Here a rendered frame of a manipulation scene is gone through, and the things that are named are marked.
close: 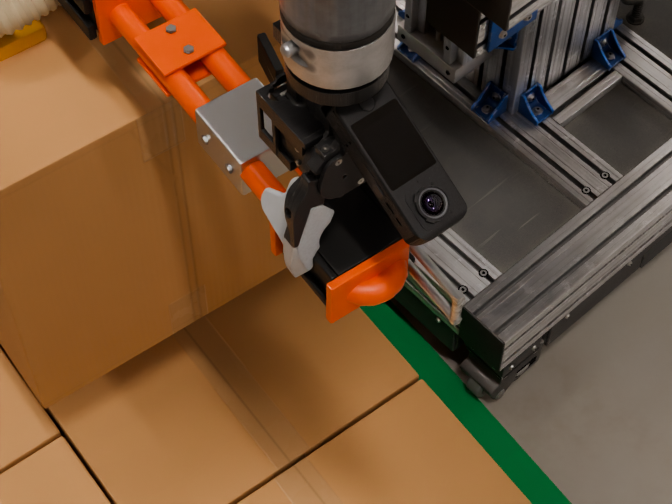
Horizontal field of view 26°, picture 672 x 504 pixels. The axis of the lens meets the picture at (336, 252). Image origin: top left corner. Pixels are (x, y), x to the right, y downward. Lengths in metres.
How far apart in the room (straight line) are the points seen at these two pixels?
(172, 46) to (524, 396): 1.33
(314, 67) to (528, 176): 1.50
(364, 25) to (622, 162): 1.58
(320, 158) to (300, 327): 0.86
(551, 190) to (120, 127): 1.16
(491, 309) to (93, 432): 0.72
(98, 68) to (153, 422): 0.54
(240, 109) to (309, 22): 0.29
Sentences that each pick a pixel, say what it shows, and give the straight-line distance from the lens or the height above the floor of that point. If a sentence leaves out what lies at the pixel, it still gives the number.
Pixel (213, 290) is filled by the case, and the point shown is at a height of 0.72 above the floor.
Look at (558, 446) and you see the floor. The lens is 2.41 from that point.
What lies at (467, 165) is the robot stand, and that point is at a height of 0.21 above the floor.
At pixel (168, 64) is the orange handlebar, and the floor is 1.22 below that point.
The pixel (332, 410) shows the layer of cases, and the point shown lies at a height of 0.54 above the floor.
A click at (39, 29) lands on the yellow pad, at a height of 1.09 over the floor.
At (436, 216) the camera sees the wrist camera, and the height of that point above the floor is 1.33.
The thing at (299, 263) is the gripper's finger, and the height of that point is 1.23.
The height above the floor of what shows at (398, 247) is 1.23.
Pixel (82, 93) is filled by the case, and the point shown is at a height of 1.07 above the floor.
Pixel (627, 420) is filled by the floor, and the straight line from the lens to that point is 2.45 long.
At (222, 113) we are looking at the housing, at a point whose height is 1.22.
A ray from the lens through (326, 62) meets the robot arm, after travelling 0.94.
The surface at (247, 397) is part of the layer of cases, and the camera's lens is 1.81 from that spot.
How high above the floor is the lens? 2.15
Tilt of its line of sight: 57 degrees down
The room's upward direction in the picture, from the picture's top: straight up
